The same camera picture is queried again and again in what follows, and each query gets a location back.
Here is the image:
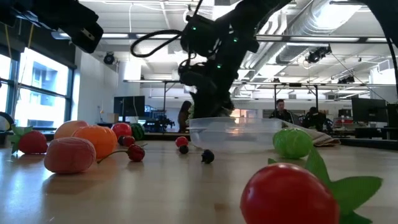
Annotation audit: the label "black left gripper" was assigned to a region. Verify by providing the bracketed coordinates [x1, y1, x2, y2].
[18, 0, 104, 54]

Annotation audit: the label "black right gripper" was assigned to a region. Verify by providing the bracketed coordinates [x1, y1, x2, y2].
[177, 58, 239, 119]

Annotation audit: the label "clear plastic tupperware container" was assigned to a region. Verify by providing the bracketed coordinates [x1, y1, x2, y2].
[188, 116, 290, 154]

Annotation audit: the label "small striped watermelon toy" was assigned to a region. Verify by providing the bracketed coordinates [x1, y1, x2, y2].
[130, 123, 146, 141]

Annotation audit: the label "green apple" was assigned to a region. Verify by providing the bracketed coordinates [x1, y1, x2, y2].
[272, 127, 314, 159]

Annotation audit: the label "dark red cherry with stem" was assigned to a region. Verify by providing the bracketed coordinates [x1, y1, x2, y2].
[96, 142, 149, 165]

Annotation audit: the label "smooth orange-pink peach toy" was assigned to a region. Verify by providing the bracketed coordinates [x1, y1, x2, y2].
[53, 119, 90, 140]

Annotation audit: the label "orange tangerine toy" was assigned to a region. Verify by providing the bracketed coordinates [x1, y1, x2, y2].
[72, 124, 118, 160]

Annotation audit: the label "glossy red fruit green leaves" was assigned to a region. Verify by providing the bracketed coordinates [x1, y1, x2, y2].
[239, 146, 384, 224]

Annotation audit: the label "red strawberry green leaves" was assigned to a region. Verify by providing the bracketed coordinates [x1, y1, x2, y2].
[7, 124, 49, 156]

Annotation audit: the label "pink fuzzy peach toy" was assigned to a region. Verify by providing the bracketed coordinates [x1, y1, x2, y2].
[43, 136, 97, 174]

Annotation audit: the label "person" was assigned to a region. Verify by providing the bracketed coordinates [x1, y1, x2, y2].
[268, 98, 295, 124]
[177, 100, 193, 134]
[300, 106, 334, 133]

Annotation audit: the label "round black ceiling spotlight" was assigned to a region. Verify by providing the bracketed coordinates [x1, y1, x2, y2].
[103, 52, 116, 66]

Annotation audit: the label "large glass window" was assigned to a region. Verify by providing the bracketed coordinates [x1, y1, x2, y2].
[0, 46, 75, 131]

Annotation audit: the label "black computer monitor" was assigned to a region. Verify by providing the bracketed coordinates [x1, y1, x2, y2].
[113, 95, 146, 118]
[351, 97, 388, 123]
[387, 103, 398, 128]

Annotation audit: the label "black curved hoop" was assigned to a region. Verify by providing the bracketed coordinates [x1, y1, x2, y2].
[0, 111, 16, 132]

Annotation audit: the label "folded beige cloth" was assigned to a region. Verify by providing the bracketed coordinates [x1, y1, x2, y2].
[284, 121, 342, 147]

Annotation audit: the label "overhead beam with light strips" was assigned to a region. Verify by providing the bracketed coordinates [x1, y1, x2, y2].
[51, 30, 398, 44]

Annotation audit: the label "black metal stand frame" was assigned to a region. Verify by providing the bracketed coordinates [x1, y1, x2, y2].
[272, 82, 320, 118]
[161, 80, 187, 125]

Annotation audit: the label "yellow hanging cable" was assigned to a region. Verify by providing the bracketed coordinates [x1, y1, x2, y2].
[3, 23, 13, 60]
[27, 23, 34, 49]

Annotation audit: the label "black long table edge rail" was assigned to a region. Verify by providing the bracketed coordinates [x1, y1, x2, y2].
[0, 129, 398, 151]

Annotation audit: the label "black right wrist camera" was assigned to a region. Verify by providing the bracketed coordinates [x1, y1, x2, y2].
[180, 14, 225, 58]

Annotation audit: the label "black right camera cable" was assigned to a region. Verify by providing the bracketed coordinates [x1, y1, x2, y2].
[130, 29, 184, 58]

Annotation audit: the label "white cable coil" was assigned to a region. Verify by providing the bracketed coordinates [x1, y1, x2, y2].
[182, 7, 200, 26]

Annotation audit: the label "black camera on rail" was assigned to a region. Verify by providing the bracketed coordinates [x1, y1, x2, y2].
[336, 75, 356, 85]
[304, 44, 333, 65]

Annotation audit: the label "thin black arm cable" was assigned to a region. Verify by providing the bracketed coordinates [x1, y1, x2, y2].
[385, 34, 398, 99]

